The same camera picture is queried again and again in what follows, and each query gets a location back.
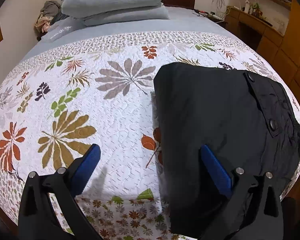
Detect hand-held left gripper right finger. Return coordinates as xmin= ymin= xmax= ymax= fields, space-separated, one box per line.
xmin=199 ymin=144 xmax=283 ymax=240

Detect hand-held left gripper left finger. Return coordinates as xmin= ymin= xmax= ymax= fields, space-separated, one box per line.
xmin=17 ymin=144 xmax=102 ymax=240

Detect black pants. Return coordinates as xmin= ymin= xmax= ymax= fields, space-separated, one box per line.
xmin=154 ymin=62 xmax=300 ymax=235

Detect floral leaf print quilt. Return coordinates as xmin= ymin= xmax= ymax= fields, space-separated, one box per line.
xmin=0 ymin=31 xmax=300 ymax=240

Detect wooden desk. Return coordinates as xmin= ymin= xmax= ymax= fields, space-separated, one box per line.
xmin=225 ymin=5 xmax=287 ymax=55

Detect shiny silver grey pillow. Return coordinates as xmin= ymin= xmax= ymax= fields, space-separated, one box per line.
xmin=41 ymin=17 xmax=87 ymax=42

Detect grey bed sheet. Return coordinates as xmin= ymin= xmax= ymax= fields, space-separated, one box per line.
xmin=22 ymin=6 xmax=237 ymax=62

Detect flat grey pillow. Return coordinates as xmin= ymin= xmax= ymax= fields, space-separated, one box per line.
xmin=81 ymin=5 xmax=170 ymax=27

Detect pile of crumpled clothes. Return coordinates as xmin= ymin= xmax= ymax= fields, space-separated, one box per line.
xmin=34 ymin=1 xmax=65 ymax=40

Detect black power strip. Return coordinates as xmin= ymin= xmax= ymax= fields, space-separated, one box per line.
xmin=193 ymin=9 xmax=217 ymax=16

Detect hanging cables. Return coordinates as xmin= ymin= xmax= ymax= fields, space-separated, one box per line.
xmin=211 ymin=0 xmax=232 ymax=22

